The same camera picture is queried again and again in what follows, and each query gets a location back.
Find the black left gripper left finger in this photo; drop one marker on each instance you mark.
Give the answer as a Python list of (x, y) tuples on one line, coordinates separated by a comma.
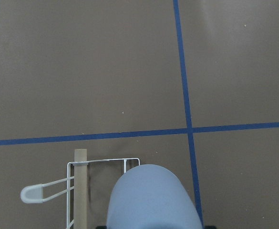
[(100, 227)]

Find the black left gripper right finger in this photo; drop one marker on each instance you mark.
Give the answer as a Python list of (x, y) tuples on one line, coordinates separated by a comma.
[(210, 227)]

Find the light blue plastic cup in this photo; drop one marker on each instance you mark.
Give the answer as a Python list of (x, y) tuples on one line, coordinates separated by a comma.
[(151, 197)]

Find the white wire cup holder rack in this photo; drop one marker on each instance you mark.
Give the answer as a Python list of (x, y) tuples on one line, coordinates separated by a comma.
[(76, 190)]

